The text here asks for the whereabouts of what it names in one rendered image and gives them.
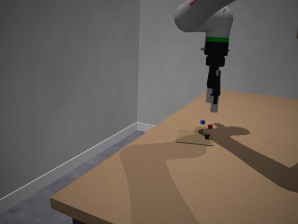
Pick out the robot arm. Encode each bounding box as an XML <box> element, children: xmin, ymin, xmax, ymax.
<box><xmin>174</xmin><ymin>0</ymin><xmax>236</xmax><ymax>58</ymax></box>

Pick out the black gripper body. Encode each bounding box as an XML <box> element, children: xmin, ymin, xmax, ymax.
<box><xmin>206</xmin><ymin>56</ymin><xmax>225</xmax><ymax>78</ymax></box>

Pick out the tan square mat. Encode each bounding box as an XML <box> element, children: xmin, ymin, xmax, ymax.
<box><xmin>176</xmin><ymin>129</ymin><xmax>213</xmax><ymax>147</ymax></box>

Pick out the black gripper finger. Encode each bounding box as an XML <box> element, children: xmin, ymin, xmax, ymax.
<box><xmin>206</xmin><ymin>66</ymin><xmax>212</xmax><ymax>103</ymax></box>
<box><xmin>210</xmin><ymin>70</ymin><xmax>221</xmax><ymax>113</ymax></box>

